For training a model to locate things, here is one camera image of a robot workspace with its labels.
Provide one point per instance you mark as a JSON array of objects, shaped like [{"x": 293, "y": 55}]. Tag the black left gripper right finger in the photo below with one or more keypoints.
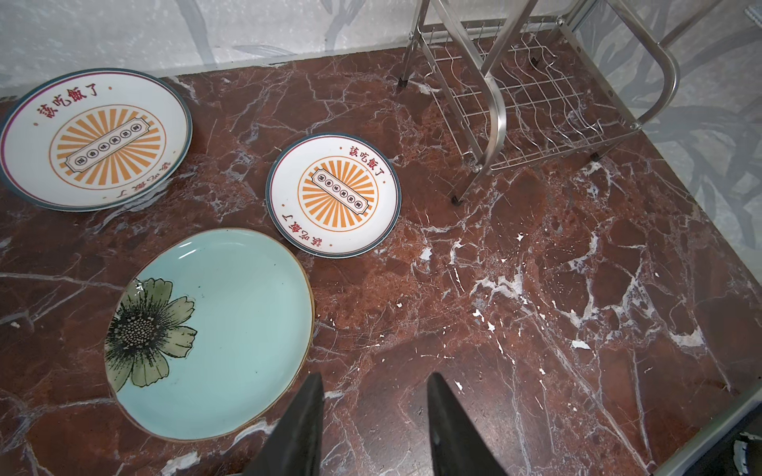
[{"x": 457, "y": 447}]

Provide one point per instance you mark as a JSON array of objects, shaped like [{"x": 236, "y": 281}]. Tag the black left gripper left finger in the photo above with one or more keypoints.
[{"x": 294, "y": 447}]

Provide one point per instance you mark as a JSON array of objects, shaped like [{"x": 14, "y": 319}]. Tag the green flower plate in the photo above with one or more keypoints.
[{"x": 209, "y": 335}]

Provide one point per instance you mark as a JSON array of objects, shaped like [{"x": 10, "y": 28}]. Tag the small orange sunburst plate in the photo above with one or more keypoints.
[{"x": 334, "y": 196}]

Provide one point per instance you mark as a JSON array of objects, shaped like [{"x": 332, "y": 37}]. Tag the stainless steel dish rack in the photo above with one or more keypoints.
[{"x": 519, "y": 90}]

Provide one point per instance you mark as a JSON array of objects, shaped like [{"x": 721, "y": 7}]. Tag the large orange sunburst plate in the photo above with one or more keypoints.
[{"x": 94, "y": 139}]

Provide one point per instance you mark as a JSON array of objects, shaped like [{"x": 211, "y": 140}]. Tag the aluminium frame rail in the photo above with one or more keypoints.
[{"x": 730, "y": 444}]

